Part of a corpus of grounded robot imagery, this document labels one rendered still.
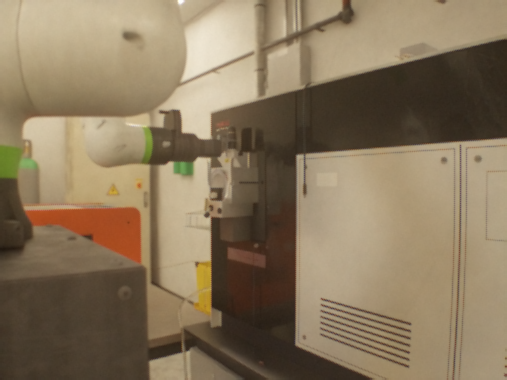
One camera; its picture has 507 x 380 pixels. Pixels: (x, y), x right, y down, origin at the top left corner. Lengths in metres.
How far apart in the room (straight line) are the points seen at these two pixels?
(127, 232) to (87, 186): 2.76
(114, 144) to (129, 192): 3.30
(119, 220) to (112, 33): 0.99
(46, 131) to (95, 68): 4.03
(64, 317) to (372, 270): 0.66
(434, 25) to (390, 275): 1.56
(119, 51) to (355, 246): 0.63
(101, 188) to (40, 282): 3.85
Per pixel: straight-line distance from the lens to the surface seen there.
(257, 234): 1.10
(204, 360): 1.29
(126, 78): 0.36
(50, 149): 4.38
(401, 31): 2.25
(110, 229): 1.30
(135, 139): 0.91
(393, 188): 0.79
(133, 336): 0.28
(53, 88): 0.38
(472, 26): 2.07
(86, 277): 0.26
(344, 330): 0.91
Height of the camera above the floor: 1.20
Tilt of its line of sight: 1 degrees down
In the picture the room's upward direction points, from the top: straight up
